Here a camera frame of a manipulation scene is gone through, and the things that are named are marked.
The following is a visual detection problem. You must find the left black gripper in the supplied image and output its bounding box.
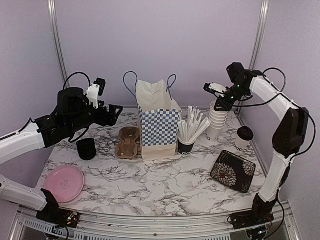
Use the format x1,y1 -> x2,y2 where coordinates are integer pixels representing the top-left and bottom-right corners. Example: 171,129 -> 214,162
67,100 -> 123,134

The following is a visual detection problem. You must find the pink plastic plate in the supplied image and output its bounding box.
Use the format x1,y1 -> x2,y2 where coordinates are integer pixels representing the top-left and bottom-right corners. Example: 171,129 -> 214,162
43,165 -> 85,203

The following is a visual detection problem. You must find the stack of black cup lids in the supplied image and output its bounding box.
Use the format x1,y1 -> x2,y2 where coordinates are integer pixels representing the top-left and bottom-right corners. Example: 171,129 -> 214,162
76,138 -> 97,161

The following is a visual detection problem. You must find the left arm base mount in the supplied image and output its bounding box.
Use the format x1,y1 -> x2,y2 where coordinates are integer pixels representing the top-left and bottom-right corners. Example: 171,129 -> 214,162
36,188 -> 80,229

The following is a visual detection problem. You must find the white wrapped straws bundle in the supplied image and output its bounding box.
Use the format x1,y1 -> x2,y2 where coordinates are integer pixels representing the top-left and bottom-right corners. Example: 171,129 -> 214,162
178,105 -> 212,143

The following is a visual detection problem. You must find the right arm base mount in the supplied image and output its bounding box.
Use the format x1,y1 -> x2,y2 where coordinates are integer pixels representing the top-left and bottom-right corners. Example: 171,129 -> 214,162
227,193 -> 277,230

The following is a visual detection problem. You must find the left aluminium frame post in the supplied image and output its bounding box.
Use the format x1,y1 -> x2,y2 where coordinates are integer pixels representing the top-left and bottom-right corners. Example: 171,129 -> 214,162
47,0 -> 70,88

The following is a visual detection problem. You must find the right aluminium frame post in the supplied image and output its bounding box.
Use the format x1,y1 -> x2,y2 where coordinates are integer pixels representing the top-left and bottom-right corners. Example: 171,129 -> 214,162
236,0 -> 271,113

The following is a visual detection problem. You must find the blue checkered paper bag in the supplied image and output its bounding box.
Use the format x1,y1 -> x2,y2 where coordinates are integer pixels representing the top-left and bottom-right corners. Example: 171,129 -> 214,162
123,71 -> 182,162

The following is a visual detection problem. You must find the brown cardboard cup carrier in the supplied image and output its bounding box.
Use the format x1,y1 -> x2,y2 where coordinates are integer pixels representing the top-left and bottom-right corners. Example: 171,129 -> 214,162
115,127 -> 140,160

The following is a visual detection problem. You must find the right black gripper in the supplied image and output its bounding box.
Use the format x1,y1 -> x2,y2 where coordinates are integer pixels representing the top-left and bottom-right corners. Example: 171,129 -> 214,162
213,82 -> 249,112

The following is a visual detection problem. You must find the black plastic cup lid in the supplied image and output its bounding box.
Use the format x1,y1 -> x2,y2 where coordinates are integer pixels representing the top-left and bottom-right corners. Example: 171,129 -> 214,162
237,126 -> 254,141

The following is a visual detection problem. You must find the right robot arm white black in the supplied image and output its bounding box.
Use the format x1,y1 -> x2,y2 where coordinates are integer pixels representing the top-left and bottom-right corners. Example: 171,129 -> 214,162
214,62 -> 311,224

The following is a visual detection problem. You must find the black cup holding straws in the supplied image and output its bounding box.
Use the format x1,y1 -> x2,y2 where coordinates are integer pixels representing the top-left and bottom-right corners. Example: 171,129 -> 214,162
177,137 -> 195,156

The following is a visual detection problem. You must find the white paper cup GOOD print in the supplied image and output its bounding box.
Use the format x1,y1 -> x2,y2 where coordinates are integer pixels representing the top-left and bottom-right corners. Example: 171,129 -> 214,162
233,136 -> 250,152

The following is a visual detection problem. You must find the aluminium frame post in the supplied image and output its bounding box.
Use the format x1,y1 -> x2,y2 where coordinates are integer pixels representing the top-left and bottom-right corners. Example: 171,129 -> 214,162
236,0 -> 271,113
47,0 -> 70,88

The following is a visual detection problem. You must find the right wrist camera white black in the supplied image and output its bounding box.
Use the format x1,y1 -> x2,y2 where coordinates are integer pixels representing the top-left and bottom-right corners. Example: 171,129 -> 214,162
203,82 -> 227,97

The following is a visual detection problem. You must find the stack of white paper cups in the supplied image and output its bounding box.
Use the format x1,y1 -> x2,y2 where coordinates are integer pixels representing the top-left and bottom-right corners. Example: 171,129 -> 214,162
206,101 -> 228,143

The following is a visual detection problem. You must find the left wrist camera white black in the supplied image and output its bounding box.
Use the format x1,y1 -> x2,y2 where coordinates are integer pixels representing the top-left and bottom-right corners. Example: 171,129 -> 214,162
86,78 -> 106,109

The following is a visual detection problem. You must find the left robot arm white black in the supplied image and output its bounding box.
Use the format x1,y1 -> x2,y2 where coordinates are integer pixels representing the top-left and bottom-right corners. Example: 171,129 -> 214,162
0,84 -> 123,223

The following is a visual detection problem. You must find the aluminium front rail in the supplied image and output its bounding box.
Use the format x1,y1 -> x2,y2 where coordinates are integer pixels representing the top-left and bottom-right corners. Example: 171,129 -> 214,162
8,201 -> 301,240

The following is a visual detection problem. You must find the black floral square dish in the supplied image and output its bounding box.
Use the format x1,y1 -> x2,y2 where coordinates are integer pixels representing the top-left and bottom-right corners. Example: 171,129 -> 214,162
210,150 -> 256,193

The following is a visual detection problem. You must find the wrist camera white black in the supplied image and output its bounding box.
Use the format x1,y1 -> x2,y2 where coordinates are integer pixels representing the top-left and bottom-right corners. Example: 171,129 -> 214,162
86,78 -> 106,109
203,82 -> 227,97

